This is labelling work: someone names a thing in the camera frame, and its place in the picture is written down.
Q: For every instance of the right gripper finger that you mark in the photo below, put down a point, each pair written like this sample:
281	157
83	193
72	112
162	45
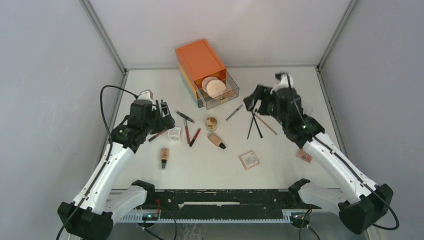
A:
250	102
260	91

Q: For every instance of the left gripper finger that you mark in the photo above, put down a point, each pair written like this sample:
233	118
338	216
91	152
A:
168	122
164	108

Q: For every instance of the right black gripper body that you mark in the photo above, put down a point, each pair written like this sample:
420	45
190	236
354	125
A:
279	114

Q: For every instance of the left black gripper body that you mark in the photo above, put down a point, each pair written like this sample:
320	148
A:
155	124

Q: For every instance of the clear top drawer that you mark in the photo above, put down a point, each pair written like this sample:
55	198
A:
231	92

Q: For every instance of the red lipstick black cap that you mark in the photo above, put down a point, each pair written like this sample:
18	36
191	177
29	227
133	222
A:
195	137

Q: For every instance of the round beige powder puff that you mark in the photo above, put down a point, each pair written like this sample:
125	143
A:
215	88

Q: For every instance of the eyeshadow palette clear case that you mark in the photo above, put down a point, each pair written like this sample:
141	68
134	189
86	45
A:
303	155

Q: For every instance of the orange three-drawer organizer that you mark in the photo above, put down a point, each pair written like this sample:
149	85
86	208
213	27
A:
198	61

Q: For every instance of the square blush compact box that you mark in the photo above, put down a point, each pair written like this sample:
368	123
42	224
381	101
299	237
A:
249	160

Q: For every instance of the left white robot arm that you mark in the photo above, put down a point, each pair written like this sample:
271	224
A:
90	215

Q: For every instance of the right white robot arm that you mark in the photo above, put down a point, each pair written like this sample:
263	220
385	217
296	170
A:
361	202

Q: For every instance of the grey silver pencil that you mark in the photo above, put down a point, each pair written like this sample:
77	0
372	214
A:
234	112

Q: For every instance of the small white box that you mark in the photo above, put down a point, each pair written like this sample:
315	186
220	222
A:
174	134

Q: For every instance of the black thin brush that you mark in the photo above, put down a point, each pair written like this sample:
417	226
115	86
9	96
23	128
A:
251	124
256	124

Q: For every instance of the dark concealer stick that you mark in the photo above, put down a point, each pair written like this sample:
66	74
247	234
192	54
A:
184	116

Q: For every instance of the pink lip gloss tube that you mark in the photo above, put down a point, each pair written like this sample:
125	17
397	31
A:
187	133

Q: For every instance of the BB cream tube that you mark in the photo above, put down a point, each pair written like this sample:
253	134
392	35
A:
164	157

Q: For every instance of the gold lid cream jar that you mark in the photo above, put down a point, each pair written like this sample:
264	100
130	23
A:
211	124

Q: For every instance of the beige foundation tube black cap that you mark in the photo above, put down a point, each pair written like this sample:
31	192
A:
216	140

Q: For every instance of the wooden handle brush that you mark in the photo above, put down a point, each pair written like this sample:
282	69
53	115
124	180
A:
265	124

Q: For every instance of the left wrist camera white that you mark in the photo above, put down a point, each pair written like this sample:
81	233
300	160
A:
146	95

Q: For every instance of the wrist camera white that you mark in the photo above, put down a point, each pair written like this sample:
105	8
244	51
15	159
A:
284	80
146	95

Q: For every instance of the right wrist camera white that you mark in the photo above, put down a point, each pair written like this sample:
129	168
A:
284	80

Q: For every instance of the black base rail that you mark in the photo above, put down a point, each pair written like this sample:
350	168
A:
224	204

